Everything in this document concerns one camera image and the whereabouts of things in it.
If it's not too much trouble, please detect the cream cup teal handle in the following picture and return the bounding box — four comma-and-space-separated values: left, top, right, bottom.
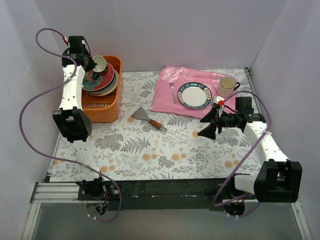
92, 55, 109, 80

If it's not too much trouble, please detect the red rim cream plate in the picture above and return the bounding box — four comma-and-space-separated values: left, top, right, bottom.
87, 70, 119, 97

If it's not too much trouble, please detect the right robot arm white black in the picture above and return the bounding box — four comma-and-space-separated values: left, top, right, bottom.
198, 96, 303, 203

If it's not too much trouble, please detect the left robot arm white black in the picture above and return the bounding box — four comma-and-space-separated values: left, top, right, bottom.
52, 35, 107, 200

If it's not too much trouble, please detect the orange plastic dish bin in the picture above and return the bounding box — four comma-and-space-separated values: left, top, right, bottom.
81, 55, 123, 123

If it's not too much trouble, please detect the round plate dark green rim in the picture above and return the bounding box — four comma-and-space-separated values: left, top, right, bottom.
177, 82, 213, 110

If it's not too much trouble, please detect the cream mug dark rim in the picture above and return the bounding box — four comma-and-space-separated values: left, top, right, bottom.
216, 76, 241, 98

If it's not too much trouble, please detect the pink cloth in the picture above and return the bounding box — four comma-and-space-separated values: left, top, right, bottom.
150, 66, 237, 119

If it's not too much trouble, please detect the small silver spoon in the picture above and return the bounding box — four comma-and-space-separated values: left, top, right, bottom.
169, 82, 177, 104

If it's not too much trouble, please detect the floral table mat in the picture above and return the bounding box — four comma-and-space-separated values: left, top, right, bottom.
49, 69, 282, 182

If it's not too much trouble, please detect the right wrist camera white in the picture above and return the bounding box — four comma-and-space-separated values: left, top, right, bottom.
210, 96, 225, 117

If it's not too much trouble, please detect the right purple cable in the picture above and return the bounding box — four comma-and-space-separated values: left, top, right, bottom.
212, 90, 272, 218

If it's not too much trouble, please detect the purple cable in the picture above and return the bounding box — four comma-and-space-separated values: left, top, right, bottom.
19, 27, 123, 223
212, 90, 272, 218

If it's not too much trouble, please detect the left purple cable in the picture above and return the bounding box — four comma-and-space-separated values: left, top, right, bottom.
19, 27, 123, 223

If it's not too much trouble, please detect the metal scraper wooden handle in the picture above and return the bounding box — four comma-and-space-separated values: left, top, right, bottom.
131, 106, 167, 131

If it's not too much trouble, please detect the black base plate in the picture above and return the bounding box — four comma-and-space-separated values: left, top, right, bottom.
77, 178, 257, 212

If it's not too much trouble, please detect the aluminium frame rail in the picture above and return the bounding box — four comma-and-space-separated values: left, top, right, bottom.
22, 183, 312, 240

